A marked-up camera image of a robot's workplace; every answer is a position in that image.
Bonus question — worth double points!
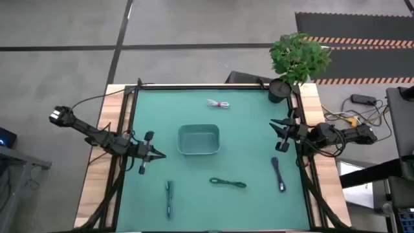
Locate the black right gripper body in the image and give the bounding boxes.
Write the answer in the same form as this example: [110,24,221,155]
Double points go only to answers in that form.
[275,109,309,153]

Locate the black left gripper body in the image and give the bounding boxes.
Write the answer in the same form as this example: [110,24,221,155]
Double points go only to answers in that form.
[134,130,155,176]

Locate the purple braided cable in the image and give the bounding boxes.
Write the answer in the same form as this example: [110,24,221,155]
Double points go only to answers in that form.
[270,157,287,193]

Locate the dark grey-green cable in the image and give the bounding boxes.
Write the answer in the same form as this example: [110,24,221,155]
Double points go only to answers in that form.
[165,180,175,221]

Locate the white cable with red tie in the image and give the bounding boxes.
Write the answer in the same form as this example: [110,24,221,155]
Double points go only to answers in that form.
[206,98,231,109]

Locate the green braided cable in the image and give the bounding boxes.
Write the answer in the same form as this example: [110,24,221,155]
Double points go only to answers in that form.
[209,177,247,189]

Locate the teal plastic bin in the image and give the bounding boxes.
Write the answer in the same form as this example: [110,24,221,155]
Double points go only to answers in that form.
[177,124,221,156]

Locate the black equipment case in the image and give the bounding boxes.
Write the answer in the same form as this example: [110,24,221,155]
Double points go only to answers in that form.
[225,70,274,85]

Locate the potted green plant black pot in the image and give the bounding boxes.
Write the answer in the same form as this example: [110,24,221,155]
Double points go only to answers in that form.
[267,31,332,104]

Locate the black power adapter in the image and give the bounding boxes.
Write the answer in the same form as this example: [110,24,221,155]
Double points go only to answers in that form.
[351,93,378,106]

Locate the teal table mat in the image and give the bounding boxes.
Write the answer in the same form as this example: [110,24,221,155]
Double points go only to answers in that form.
[115,89,311,232]

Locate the black metal beam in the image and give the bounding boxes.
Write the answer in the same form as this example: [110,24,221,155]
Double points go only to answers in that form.
[339,157,404,189]

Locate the white board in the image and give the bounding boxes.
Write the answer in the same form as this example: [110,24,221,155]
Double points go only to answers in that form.
[336,161,376,208]

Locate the black desk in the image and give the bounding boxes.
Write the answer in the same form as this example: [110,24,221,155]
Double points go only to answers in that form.
[386,84,414,182]

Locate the black mat with hazard stripes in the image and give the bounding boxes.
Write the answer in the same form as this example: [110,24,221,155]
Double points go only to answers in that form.
[294,12,414,85]

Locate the grey metal desk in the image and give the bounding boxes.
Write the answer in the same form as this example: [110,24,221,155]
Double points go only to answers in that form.
[0,145,52,233]

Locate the black device with blue light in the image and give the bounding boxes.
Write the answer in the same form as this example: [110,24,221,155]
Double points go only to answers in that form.
[0,127,17,149]

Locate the grey utility cart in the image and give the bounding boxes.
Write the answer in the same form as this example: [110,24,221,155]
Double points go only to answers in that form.
[382,202,414,233]

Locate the loose floor cables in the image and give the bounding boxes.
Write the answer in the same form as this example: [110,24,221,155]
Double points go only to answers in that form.
[321,96,394,143]

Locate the black metal table frame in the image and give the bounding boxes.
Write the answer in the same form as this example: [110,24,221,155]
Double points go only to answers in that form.
[74,77,352,233]

